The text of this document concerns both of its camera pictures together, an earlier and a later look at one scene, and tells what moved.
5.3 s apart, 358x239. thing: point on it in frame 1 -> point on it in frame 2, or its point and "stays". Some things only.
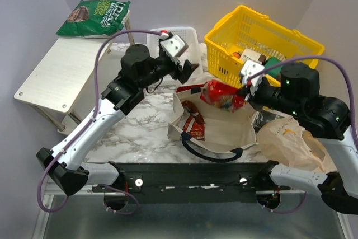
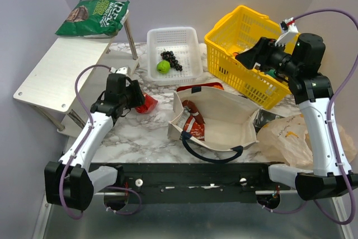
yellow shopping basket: x=244 y=28 stays
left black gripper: x=188 y=68 -> x=138 y=97
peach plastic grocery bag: x=284 y=139 stays
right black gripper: x=253 y=99 -> x=260 y=53
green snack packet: x=95 y=17 stays
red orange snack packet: x=222 y=95 -> x=150 y=103
